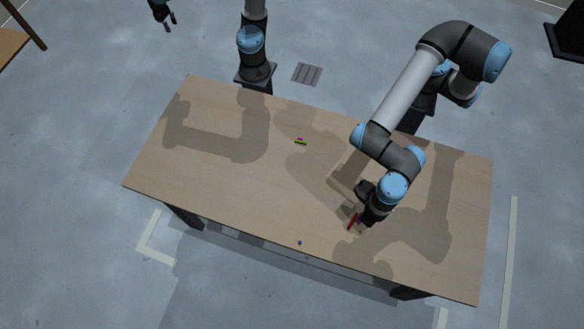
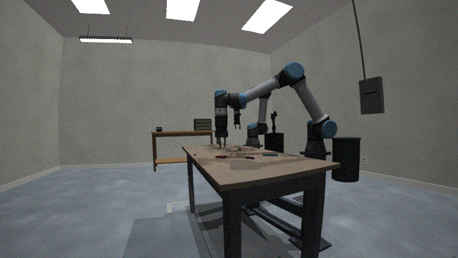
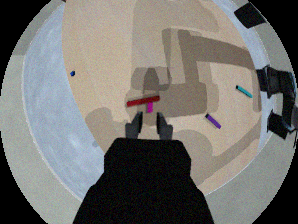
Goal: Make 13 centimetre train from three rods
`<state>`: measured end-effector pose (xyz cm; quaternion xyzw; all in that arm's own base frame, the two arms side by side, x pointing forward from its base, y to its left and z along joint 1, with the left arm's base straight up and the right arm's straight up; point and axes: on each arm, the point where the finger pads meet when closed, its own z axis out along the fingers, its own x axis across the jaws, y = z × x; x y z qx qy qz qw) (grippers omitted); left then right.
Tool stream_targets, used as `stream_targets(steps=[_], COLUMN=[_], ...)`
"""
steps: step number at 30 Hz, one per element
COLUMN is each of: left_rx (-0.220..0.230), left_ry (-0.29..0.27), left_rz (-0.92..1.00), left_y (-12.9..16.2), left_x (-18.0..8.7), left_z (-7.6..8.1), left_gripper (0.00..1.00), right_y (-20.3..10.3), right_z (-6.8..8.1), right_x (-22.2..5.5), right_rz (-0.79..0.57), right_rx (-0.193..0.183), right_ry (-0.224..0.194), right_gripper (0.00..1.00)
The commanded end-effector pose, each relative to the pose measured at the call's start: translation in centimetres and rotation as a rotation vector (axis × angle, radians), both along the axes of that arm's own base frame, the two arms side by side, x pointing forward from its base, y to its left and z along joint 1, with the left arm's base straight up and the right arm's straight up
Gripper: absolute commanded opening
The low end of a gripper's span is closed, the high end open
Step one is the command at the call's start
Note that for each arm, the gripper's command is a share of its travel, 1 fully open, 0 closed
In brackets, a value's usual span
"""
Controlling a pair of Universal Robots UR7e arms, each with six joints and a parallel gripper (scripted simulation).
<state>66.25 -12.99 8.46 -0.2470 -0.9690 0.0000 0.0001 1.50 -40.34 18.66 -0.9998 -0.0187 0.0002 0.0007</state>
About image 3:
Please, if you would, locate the turquoise rod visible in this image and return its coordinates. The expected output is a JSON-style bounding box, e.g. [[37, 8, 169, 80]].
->
[[235, 85, 253, 99]]

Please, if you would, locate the purple rod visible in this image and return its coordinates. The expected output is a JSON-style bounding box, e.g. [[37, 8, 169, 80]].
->
[[205, 115, 221, 129]]

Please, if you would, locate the dark red rod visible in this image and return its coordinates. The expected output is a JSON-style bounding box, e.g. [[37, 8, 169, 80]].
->
[[126, 96, 160, 107]]

